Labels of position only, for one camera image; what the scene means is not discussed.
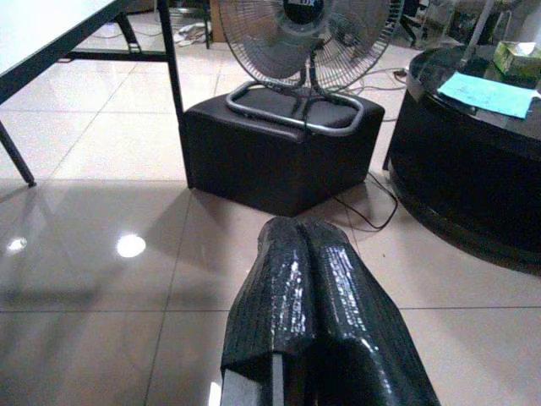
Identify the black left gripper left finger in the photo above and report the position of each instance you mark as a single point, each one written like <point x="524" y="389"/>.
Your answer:
<point x="270" y="296"/>

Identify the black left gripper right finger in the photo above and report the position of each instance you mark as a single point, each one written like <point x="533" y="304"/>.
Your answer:
<point x="351" y="338"/>

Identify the black leather ottoman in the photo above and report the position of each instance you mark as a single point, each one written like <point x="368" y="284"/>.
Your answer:
<point x="253" y="169"/>

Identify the round black coffee table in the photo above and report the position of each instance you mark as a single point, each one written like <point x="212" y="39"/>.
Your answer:
<point x="465" y="169"/>

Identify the metal floor fan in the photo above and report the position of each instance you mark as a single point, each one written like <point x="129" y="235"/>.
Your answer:
<point x="296" y="42"/>

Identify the cyan paper sheet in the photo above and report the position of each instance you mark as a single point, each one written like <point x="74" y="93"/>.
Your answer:
<point x="486" y="93"/>

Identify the green tissue box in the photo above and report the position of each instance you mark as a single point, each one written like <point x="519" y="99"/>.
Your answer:
<point x="513" y="57"/>

